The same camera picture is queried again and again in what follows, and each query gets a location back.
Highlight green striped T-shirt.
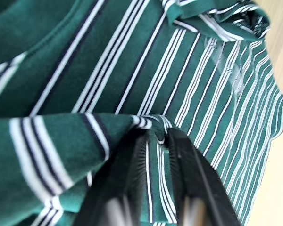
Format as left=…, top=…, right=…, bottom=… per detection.
left=0, top=0, right=283, bottom=226

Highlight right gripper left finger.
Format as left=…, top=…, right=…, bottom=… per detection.
left=73, top=129, right=150, bottom=226

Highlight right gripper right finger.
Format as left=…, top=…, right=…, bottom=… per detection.
left=165, top=127, right=241, bottom=226

